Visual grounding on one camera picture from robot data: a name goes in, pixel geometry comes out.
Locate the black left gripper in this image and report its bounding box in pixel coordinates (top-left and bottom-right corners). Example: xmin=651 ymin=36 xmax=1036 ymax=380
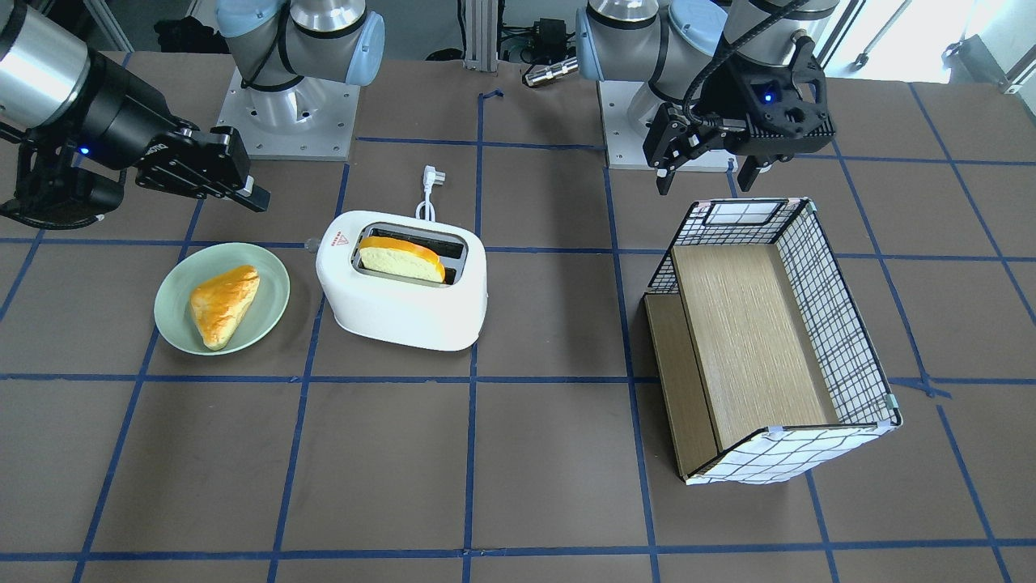
xmin=643 ymin=38 xmax=836 ymax=196

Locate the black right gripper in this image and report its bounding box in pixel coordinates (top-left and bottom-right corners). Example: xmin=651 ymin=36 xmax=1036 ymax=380
xmin=73 ymin=53 xmax=270 ymax=213

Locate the white toaster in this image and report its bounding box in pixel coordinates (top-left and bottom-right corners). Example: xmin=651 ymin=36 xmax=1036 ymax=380
xmin=316 ymin=211 xmax=488 ymax=351

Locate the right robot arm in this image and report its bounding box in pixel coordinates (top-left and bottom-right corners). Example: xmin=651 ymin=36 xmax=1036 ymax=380
xmin=2 ymin=1 xmax=385 ymax=230

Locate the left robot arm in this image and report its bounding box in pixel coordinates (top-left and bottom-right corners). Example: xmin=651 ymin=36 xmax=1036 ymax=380
xmin=575 ymin=1 xmax=837 ymax=196

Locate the bread slice in toaster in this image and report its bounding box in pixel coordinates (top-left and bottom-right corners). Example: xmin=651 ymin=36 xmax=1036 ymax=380
xmin=358 ymin=236 xmax=445 ymax=283

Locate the triangular pastry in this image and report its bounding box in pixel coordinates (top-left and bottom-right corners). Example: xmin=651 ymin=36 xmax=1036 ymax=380
xmin=189 ymin=265 xmax=261 ymax=351

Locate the green plate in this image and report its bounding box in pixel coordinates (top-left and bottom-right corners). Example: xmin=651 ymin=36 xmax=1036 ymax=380
xmin=153 ymin=242 xmax=290 ymax=355

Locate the silver metal cylinder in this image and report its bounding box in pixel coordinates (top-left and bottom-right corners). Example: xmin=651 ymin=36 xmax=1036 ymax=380
xmin=521 ymin=57 xmax=580 ymax=88

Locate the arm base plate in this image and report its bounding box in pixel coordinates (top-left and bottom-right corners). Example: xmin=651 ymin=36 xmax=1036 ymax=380
xmin=217 ymin=70 xmax=362 ymax=162
xmin=597 ymin=81 xmax=739 ymax=172

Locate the wire basket with wooden shelf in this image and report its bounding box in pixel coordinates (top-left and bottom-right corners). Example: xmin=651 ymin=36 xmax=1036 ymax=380
xmin=643 ymin=197 xmax=903 ymax=486

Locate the aluminium frame post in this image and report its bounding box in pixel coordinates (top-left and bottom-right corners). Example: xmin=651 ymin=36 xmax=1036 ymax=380
xmin=461 ymin=0 xmax=500 ymax=74

